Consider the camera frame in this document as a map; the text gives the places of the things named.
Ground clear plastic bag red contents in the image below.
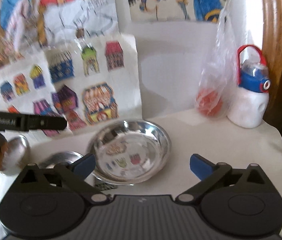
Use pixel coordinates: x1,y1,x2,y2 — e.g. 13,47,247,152
194,8,238,119

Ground white cartoon table mat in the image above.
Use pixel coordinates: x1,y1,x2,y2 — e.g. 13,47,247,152
0,108,282,240

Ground girl with puppy drawing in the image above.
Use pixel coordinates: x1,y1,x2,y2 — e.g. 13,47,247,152
125,0,229,23

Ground child with fan drawing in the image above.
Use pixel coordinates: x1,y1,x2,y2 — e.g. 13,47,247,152
0,0,118,61

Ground white blue water bottle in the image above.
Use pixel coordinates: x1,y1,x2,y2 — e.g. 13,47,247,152
227,44,271,129

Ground deep steel bowl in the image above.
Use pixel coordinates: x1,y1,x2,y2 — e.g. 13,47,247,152
0,135,30,176

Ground steel plate with sticker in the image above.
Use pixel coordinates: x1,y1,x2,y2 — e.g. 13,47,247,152
38,151,83,168

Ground coloured houses drawing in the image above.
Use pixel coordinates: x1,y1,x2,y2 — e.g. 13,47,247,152
0,34,142,141

